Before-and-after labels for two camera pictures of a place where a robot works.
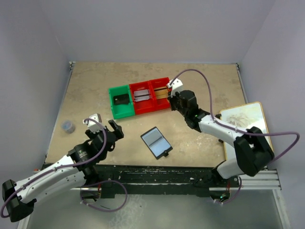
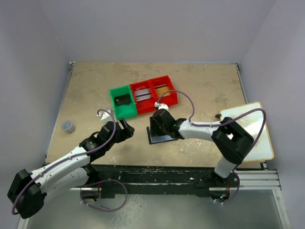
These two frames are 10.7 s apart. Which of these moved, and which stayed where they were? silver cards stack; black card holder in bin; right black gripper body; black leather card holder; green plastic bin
Moved: right black gripper body; black leather card holder
Stayed: silver cards stack; green plastic bin; black card holder in bin
